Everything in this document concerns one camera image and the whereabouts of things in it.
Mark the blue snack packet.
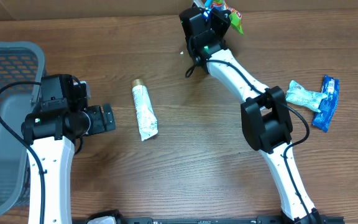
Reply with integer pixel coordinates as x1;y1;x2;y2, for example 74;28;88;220
312;75;340;133

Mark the grey plastic shopping basket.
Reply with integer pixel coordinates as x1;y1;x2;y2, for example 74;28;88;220
0;42;47;216

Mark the green snack bag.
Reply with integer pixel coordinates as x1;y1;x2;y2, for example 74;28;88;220
208;0;244;35

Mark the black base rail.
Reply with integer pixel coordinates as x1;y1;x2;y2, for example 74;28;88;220
73;209;344;224

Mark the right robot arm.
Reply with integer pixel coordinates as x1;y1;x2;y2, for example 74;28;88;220
179;4;323;223

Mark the white tube with gold cap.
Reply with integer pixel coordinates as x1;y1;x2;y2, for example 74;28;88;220
132;79;158;141

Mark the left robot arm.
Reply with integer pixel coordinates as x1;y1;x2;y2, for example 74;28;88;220
22;74;116;223

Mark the mint green wipes packet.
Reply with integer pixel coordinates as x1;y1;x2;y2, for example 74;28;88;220
286;80;328;113

